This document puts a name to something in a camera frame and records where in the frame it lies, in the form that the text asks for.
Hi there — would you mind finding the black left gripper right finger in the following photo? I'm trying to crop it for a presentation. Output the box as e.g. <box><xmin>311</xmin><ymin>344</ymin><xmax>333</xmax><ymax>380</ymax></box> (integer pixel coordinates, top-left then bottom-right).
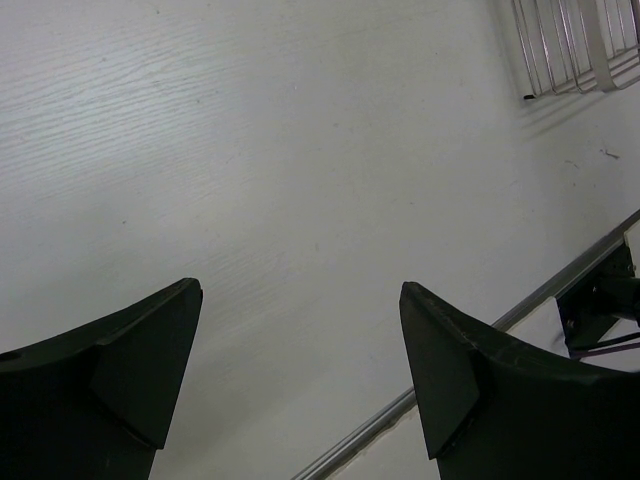
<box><xmin>399</xmin><ymin>282</ymin><xmax>639</xmax><ymax>479</ymax></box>

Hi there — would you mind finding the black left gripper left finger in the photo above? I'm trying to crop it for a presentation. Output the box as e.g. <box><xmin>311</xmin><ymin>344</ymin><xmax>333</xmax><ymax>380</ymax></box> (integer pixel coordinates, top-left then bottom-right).
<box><xmin>1</xmin><ymin>278</ymin><xmax>202</xmax><ymax>479</ymax></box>

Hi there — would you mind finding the aluminium table frame rail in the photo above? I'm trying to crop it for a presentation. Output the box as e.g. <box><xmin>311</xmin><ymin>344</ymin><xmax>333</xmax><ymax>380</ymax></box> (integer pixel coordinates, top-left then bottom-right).
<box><xmin>301</xmin><ymin>215</ymin><xmax>639</xmax><ymax>479</ymax></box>

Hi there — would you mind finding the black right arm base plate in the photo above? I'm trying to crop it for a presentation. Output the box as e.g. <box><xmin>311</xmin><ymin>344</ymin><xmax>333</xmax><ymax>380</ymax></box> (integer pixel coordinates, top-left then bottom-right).
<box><xmin>557</xmin><ymin>243</ymin><xmax>639</xmax><ymax>358</ymax></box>

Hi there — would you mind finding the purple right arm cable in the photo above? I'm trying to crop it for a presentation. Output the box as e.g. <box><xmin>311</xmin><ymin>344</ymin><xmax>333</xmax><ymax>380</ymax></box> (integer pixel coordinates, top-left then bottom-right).
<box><xmin>569</xmin><ymin>337</ymin><xmax>640</xmax><ymax>359</ymax></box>

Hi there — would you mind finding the chrome wire dish rack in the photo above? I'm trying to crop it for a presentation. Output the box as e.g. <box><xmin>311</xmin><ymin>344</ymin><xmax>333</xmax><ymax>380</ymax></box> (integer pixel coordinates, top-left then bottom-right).
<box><xmin>510</xmin><ymin>1</ymin><xmax>639</xmax><ymax>100</ymax></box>

